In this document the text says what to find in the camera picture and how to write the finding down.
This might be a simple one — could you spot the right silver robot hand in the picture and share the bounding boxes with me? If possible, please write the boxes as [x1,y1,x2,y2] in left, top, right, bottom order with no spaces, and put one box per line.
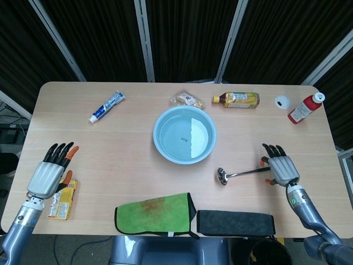
[260,142,301,186]

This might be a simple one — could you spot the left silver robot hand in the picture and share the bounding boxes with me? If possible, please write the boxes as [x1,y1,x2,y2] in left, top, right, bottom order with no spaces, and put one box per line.
[26,142,80,199]

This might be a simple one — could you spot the metal ladle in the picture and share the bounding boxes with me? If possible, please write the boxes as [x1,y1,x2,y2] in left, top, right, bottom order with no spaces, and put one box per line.
[216,167,272,186]

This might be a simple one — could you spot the light blue water bowl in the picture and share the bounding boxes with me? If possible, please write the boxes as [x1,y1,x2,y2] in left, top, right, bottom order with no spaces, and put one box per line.
[153,106,218,166]

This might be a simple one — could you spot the yellow snack packet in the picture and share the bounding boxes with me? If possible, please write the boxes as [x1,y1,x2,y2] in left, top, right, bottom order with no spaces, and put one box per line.
[47,178,78,220]

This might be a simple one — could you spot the red bottle white cap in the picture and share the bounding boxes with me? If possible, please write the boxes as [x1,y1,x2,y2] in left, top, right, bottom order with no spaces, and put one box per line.
[287,92,325,125]

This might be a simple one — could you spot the dark grey folded cloth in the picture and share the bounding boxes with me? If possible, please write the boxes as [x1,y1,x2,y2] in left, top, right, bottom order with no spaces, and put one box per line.
[196,209,276,239]

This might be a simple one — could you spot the yellow label tea bottle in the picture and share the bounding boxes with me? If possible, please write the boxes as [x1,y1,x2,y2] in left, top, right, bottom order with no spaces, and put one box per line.
[211,92,260,110]

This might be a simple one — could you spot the black trash bin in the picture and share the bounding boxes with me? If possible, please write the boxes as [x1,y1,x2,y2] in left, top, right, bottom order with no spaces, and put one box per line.
[248,238,293,265]

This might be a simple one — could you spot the blue white toothpaste tube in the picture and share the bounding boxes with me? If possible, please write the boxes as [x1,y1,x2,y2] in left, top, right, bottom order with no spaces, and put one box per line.
[88,89,126,124]

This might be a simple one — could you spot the green stained cloth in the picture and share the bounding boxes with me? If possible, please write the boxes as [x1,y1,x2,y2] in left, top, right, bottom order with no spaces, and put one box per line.
[114,192,200,240]

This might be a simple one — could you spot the clear snack bag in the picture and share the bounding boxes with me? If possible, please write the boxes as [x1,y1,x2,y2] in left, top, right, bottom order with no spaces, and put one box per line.
[168,88,206,110]

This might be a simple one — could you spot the grey blue robot torso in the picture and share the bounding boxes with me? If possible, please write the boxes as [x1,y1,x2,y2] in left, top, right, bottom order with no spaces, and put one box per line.
[109,236,229,265]

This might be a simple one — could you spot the black floor cables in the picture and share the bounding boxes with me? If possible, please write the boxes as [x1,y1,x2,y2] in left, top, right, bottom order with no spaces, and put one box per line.
[0,101,30,146]

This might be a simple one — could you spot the grey metal frame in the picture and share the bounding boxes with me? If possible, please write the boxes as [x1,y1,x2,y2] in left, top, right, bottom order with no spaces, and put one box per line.
[335,147,353,194]

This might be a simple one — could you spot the white round cable grommet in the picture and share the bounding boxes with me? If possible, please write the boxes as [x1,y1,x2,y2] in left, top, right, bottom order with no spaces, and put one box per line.
[274,95,291,109]

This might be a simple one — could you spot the grey partition post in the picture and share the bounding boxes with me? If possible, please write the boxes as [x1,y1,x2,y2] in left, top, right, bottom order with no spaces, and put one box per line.
[0,90,33,121]
[134,0,156,83]
[29,0,87,82]
[300,35,353,86]
[215,0,249,83]

